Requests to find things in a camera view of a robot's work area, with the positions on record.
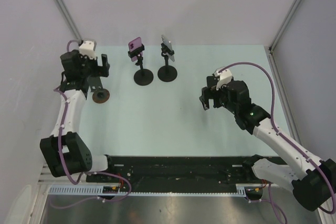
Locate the aluminium frame post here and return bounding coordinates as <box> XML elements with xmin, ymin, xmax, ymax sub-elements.
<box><xmin>53</xmin><ymin>0</ymin><xmax>83</xmax><ymax>50</ymax></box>
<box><xmin>268</xmin><ymin>0</ymin><xmax>303</xmax><ymax>54</ymax></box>

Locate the black stand holding white phone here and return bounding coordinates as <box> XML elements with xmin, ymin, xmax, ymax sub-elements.
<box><xmin>157</xmin><ymin>51</ymin><xmax>177</xmax><ymax>82</ymax></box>

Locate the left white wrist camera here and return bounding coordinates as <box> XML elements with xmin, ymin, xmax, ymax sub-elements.
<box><xmin>79</xmin><ymin>40</ymin><xmax>97</xmax><ymax>60</ymax></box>

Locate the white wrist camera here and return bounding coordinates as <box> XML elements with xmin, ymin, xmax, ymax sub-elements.
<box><xmin>213</xmin><ymin>68</ymin><xmax>233</xmax><ymax>90</ymax></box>
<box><xmin>79</xmin><ymin>40</ymin><xmax>97</xmax><ymax>60</ymax></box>

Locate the black stand holding purple phone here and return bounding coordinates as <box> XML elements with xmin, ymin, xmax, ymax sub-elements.
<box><xmin>133</xmin><ymin>45</ymin><xmax>154</xmax><ymax>86</ymax></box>

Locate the rusty base phone stand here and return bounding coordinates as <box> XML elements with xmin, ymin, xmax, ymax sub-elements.
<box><xmin>88</xmin><ymin>77</ymin><xmax>110</xmax><ymax>104</ymax></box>

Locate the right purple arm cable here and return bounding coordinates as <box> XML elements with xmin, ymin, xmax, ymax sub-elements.
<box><xmin>219</xmin><ymin>62</ymin><xmax>331</xmax><ymax>224</ymax></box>

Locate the white silver phone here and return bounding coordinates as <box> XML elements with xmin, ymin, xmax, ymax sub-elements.
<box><xmin>161</xmin><ymin>35</ymin><xmax>175</xmax><ymax>62</ymax></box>

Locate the left aluminium frame post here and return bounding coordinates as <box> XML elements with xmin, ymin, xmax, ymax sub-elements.
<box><xmin>53</xmin><ymin>0</ymin><xmax>83</xmax><ymax>50</ymax></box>

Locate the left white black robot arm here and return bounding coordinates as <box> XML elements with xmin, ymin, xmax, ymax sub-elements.
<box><xmin>40</xmin><ymin>50</ymin><xmax>116</xmax><ymax>182</ymax></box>

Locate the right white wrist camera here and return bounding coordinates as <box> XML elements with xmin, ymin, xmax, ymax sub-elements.
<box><xmin>213</xmin><ymin>68</ymin><xmax>233</xmax><ymax>90</ymax></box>

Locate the black phone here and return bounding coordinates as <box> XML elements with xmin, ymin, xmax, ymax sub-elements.
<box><xmin>206</xmin><ymin>76</ymin><xmax>218</xmax><ymax>89</ymax></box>

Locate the purple phone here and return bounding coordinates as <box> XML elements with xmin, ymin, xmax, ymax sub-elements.
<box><xmin>128</xmin><ymin>37</ymin><xmax>143</xmax><ymax>62</ymax></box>

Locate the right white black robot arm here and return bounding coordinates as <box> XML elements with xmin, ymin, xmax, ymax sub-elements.
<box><xmin>199</xmin><ymin>76</ymin><xmax>335</xmax><ymax>211</ymax></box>

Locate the white slotted cable duct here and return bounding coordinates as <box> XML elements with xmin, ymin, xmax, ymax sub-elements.
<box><xmin>48</xmin><ymin>183</ymin><xmax>263</xmax><ymax>197</ymax></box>

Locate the right aluminium frame post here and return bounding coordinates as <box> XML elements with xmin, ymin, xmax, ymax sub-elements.
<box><xmin>268</xmin><ymin>0</ymin><xmax>303</xmax><ymax>54</ymax></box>

